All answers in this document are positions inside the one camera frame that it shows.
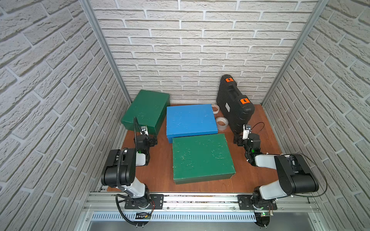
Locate green shoebox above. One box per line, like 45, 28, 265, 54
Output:
172, 134, 236, 184
121, 90, 170, 135

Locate blue shoebox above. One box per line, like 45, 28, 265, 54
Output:
166, 104, 218, 143

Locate green shoebox front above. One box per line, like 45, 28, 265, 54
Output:
172, 134, 236, 184

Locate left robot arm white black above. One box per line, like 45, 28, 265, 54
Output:
100, 134, 158, 209

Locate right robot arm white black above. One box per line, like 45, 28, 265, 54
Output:
234, 133, 319, 210

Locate black tool case orange latches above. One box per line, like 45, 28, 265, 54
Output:
216, 74, 255, 134

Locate white tape roll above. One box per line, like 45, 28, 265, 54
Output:
212, 104, 220, 115

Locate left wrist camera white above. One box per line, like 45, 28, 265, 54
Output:
141, 126, 149, 135

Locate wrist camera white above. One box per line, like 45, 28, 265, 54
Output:
141, 126, 149, 135
242, 124, 251, 140

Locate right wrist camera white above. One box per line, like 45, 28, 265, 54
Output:
242, 124, 251, 140

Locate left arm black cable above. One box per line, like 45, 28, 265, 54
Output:
115, 116, 154, 226

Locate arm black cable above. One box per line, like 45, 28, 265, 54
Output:
251, 122, 329, 198
115, 116, 154, 226

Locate grey duct tape roll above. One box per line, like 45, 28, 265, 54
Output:
215, 116, 228, 131

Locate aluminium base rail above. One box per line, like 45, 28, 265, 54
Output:
75, 192, 329, 231

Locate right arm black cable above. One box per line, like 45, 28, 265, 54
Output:
251, 122, 329, 198

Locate left aluminium corner post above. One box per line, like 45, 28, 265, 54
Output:
80, 0, 132, 104

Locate aluminium corner post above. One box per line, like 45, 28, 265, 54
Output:
80, 0, 132, 104
261, 0, 329, 106

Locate right aluminium corner post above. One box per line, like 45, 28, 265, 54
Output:
261, 0, 329, 106

